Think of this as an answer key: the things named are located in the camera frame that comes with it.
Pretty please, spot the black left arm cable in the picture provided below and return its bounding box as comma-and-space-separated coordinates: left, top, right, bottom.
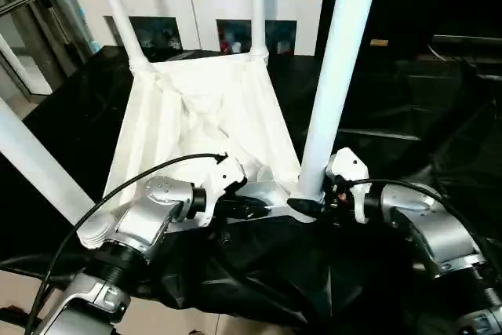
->
24, 153, 230, 335

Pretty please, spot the white plastic table leg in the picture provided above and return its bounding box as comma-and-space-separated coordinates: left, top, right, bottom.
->
0, 98, 96, 228
296, 0, 385, 204
249, 0, 270, 63
89, 0, 151, 71

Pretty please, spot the black plastic mat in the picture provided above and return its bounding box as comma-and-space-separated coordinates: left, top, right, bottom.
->
0, 41, 502, 335

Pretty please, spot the grey metal stand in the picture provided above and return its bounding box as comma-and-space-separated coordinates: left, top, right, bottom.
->
0, 0, 95, 96

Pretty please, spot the white plastic table top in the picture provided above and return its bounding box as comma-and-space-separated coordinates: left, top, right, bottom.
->
77, 51, 322, 249

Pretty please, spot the black bench with silver rail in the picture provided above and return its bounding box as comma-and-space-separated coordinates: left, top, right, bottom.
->
431, 34, 502, 78

